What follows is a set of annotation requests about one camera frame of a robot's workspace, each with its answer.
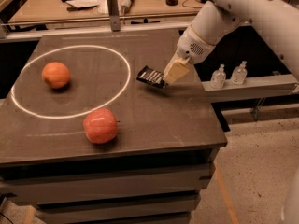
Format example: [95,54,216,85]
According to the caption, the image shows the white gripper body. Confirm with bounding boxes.
[177,27,215,64]

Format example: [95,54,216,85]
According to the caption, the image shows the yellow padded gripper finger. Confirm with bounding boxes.
[164,53,184,74]
[163,62,189,84]

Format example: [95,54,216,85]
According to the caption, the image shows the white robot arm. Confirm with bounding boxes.
[163,0,299,84]

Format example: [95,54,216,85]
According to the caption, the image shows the red apple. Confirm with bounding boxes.
[83,108,118,144]

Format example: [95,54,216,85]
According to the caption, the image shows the clear sanitizer bottle left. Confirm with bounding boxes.
[210,64,226,89]

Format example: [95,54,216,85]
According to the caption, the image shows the clear sanitizer bottle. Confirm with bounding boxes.
[210,64,226,89]
[230,61,248,85]

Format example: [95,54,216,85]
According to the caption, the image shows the clear sanitizer bottle right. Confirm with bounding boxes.
[230,61,248,85]

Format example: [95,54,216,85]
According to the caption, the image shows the grey handheld tool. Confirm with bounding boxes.
[121,0,135,14]

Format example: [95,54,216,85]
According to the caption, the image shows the white paper sheets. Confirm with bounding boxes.
[66,0,100,9]

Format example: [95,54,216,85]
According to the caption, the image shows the grey drawer cabinet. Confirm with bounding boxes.
[1,148,217,224]

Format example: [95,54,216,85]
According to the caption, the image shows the orange fruit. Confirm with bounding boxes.
[42,62,70,89]

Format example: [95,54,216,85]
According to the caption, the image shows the grey metal post left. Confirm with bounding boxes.
[107,0,121,32]

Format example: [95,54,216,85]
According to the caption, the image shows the grey metal shelf rail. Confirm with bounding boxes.
[202,74,299,103]

